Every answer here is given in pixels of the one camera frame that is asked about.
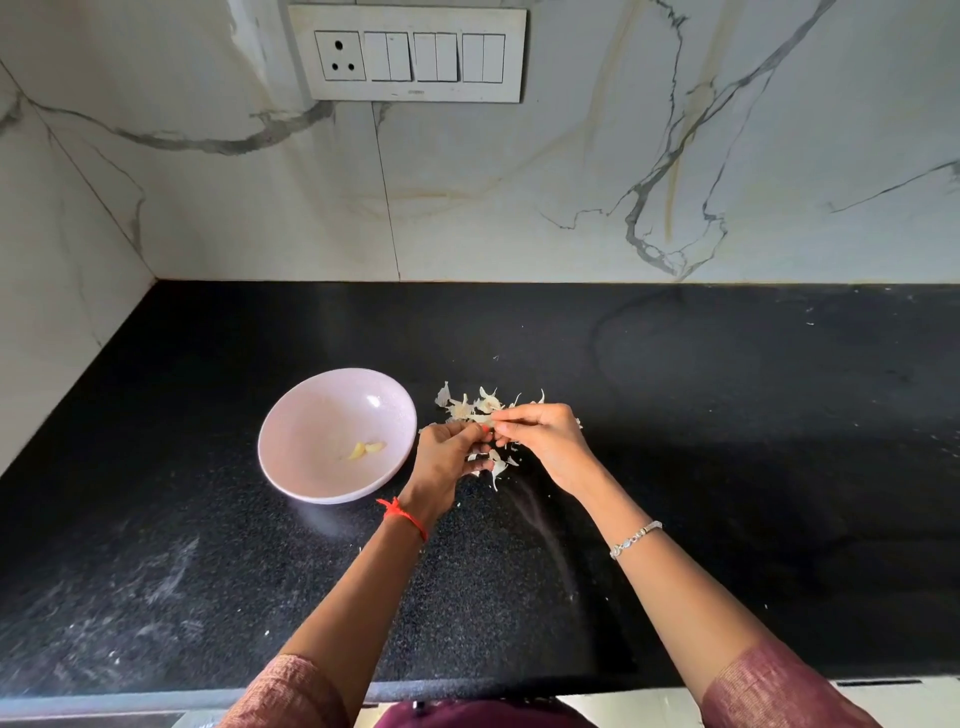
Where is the person's right hand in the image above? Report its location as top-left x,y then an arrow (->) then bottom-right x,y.
487,402 -> 605,498

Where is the person's left hand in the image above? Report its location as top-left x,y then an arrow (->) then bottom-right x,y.
396,420 -> 497,525

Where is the person's right forearm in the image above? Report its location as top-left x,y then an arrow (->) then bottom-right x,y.
573,468 -> 777,706

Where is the person's left forearm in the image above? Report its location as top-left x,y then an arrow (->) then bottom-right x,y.
279,496 -> 445,710

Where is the pile of garlic peels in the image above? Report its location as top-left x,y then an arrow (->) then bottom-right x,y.
435,381 -> 584,493

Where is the red thread wristband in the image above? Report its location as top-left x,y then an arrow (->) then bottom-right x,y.
376,497 -> 429,544

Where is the pale pink bowl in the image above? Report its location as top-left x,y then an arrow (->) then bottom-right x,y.
258,367 -> 418,505

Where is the maroon kurta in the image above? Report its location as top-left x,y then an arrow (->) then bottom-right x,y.
217,637 -> 883,728

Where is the silver bracelet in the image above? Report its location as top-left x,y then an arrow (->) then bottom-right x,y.
609,520 -> 664,561

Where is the white wall switch panel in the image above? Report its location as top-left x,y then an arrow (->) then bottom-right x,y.
288,4 -> 528,104

